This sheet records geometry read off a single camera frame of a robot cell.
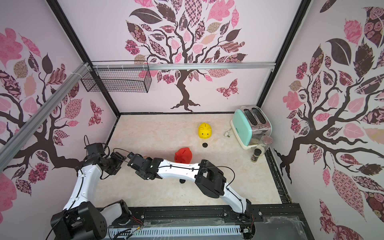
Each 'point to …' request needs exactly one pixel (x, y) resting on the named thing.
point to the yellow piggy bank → (204, 130)
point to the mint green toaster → (249, 124)
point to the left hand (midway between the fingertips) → (126, 163)
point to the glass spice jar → (266, 141)
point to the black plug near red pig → (182, 181)
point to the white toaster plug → (227, 134)
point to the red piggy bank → (183, 155)
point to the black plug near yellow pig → (204, 144)
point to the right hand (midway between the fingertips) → (144, 164)
